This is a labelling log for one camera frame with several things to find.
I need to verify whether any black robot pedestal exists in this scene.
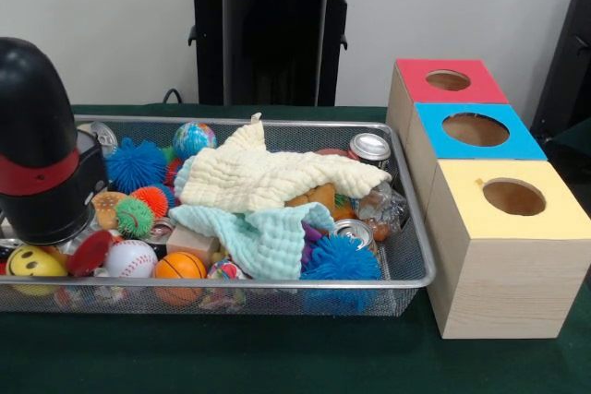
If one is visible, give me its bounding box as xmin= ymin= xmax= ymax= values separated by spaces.
xmin=178 ymin=0 xmax=372 ymax=107

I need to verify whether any mint waffle cloth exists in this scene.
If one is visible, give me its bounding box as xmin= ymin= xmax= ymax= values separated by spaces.
xmin=168 ymin=156 xmax=337 ymax=281

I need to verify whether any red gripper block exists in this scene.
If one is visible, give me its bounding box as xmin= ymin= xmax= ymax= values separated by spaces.
xmin=66 ymin=228 xmax=115 ymax=279

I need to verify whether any yellow smiley ball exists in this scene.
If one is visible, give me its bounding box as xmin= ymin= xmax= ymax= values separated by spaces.
xmin=5 ymin=245 xmax=69 ymax=296

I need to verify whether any dark green side table cloth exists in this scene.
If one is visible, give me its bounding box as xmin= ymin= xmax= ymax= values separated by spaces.
xmin=544 ymin=116 xmax=591 ymax=197

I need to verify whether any small white baseball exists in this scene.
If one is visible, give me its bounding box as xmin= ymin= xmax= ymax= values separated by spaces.
xmin=103 ymin=240 xmax=159 ymax=279

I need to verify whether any toy hamburger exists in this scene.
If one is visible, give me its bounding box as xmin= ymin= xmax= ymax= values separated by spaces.
xmin=90 ymin=191 xmax=128 ymax=231

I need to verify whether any blue spiky rubber ball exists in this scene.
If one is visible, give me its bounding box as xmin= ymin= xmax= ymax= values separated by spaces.
xmin=105 ymin=137 xmax=168 ymax=196

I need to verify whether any shallow wire mesh bin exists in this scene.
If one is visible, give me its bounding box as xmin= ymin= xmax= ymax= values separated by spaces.
xmin=0 ymin=114 xmax=438 ymax=317

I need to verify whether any wooden box with three holes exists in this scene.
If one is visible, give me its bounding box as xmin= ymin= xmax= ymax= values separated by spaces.
xmin=385 ymin=58 xmax=591 ymax=340

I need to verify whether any blue green globe ball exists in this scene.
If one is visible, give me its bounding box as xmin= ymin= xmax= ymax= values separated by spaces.
xmin=173 ymin=121 xmax=218 ymax=161

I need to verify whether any cream waffle cloth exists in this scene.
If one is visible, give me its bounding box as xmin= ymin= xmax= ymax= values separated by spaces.
xmin=178 ymin=112 xmax=392 ymax=214

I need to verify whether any clear packet of orange snacks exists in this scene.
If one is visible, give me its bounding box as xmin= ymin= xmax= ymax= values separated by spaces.
xmin=356 ymin=180 xmax=410 ymax=242

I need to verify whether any small orange basketball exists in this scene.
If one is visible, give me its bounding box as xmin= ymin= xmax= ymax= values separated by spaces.
xmin=154 ymin=251 xmax=208 ymax=306

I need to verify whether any blue furry monster toy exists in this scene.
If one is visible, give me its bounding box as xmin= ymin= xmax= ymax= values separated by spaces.
xmin=299 ymin=233 xmax=383 ymax=281

